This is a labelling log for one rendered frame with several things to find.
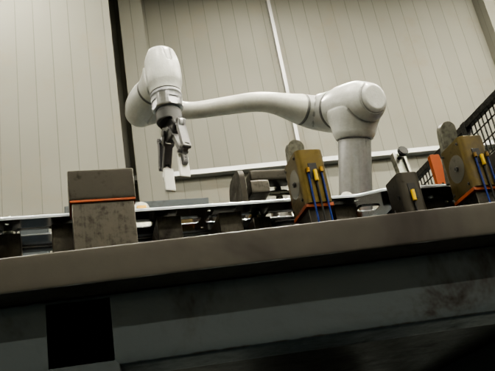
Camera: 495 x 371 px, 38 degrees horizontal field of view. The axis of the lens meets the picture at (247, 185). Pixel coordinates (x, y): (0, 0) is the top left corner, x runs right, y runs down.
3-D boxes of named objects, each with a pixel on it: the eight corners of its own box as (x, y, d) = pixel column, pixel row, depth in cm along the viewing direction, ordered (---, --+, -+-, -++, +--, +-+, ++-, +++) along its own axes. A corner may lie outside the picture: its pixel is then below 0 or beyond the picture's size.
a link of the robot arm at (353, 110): (362, 333, 222) (409, 338, 203) (318, 336, 215) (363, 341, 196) (355, 92, 232) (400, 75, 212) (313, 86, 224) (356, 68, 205)
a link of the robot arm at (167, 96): (158, 83, 199) (160, 101, 197) (187, 88, 204) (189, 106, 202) (144, 100, 206) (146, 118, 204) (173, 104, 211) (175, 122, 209)
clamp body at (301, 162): (334, 317, 126) (297, 143, 140) (314, 333, 136) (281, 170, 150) (368, 313, 127) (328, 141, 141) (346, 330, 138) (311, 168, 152)
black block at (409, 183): (440, 307, 133) (401, 165, 144) (418, 321, 141) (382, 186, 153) (465, 305, 134) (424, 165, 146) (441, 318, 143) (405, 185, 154)
